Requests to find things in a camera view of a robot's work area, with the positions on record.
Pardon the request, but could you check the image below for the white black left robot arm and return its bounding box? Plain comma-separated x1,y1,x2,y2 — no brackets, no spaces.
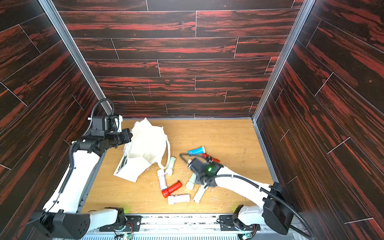
29,129,133,240

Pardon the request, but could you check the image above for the white canvas tote bag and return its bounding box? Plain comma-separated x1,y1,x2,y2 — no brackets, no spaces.
114,119,171,183

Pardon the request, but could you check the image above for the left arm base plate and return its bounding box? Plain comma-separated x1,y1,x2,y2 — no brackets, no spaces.
99,215,142,233

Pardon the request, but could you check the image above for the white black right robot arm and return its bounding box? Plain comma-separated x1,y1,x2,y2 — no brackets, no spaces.
186,155,315,240

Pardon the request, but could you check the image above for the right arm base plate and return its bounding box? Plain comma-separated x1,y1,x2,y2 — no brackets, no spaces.
217,215,261,232

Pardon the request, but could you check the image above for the blue flashlight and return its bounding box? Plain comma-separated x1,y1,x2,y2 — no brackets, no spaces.
188,147,206,155

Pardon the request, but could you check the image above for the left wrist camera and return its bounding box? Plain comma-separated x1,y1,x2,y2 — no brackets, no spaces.
90,114,123,133

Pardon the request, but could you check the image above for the red flashlight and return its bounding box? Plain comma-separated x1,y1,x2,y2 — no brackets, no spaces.
162,181,182,198
202,153,220,163

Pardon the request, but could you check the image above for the white flashlight bottom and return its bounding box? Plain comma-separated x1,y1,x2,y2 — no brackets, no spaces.
168,194,191,205

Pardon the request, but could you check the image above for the aluminium front rail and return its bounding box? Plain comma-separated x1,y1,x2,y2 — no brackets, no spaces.
83,214,304,240

